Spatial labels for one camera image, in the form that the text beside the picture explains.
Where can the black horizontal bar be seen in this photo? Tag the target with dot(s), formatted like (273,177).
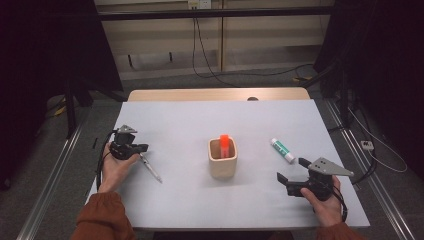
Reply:
(213,14)

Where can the silver pen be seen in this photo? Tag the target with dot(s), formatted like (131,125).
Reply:
(151,170)

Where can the person's left hand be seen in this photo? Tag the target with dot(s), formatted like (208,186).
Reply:
(111,173)

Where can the person's right hand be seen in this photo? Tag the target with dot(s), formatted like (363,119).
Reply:
(328,211)

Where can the white wall socket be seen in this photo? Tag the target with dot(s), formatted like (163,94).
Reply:
(199,4)

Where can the beige square cup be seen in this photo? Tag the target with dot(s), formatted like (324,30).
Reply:
(222,168)

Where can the orange highlighter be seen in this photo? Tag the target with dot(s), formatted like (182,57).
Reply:
(224,145)

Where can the small black floor strip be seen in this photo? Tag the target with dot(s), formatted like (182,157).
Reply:
(95,143)

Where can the black curtain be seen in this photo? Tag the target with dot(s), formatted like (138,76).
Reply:
(393,66)
(40,66)

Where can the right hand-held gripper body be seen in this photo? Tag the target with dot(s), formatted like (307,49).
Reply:
(325,166)

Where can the black metal stand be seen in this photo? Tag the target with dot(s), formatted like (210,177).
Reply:
(343,100)
(70,110)

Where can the white table mat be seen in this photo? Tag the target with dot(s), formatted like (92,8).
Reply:
(186,206)

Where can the metal floor rail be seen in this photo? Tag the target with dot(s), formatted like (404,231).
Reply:
(373,186)
(50,186)

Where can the green and white glue stick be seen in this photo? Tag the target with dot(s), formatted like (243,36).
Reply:
(282,150)

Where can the dark round table grommet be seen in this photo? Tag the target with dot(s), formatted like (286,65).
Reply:
(252,98)

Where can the yellow floor tape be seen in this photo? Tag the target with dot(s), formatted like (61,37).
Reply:
(301,79)
(60,111)

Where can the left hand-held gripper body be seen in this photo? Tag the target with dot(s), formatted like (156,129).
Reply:
(123,148)

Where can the white floor power adapter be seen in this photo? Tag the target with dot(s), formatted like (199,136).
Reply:
(367,145)

